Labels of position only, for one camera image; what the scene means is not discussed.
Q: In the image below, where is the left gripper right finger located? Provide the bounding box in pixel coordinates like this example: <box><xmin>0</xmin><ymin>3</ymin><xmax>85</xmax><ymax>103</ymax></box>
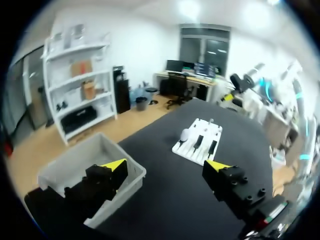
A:
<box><xmin>202</xmin><ymin>159</ymin><xmax>267</xmax><ymax>221</ymax></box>

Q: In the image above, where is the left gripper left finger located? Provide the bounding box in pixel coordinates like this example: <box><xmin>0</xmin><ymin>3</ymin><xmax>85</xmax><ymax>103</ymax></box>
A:
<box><xmin>64</xmin><ymin>157</ymin><xmax>129</xmax><ymax>221</ymax></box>

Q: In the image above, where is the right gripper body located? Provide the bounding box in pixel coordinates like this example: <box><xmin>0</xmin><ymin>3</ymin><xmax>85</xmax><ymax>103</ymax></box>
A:
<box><xmin>229</xmin><ymin>73</ymin><xmax>252</xmax><ymax>96</ymax></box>

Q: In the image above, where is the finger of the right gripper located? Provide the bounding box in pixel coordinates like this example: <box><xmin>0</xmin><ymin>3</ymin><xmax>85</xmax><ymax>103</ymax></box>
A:
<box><xmin>219</xmin><ymin>92</ymin><xmax>237</xmax><ymax>103</ymax></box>

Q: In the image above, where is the white plate with black stands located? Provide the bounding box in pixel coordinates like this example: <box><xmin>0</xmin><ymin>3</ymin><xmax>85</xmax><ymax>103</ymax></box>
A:
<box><xmin>171</xmin><ymin>117</ymin><xmax>224</xmax><ymax>167</ymax></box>

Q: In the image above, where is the white earbud case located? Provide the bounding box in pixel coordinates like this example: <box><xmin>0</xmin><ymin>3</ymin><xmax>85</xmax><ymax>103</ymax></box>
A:
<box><xmin>179</xmin><ymin>128</ymin><xmax>191</xmax><ymax>143</ymax></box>

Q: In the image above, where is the grey slotted basket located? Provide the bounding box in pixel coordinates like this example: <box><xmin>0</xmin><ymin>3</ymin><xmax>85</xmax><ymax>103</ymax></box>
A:
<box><xmin>37</xmin><ymin>132</ymin><xmax>147</xmax><ymax>229</ymax></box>

